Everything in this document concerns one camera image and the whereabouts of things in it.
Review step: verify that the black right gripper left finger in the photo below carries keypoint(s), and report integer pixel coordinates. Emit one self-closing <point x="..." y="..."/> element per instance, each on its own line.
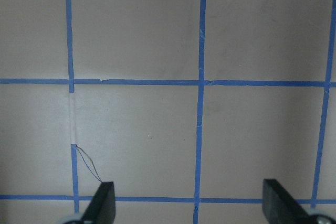
<point x="102" y="207"/>

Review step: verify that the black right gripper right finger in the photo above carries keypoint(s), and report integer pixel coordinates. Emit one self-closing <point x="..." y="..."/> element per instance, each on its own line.
<point x="279" y="206"/>

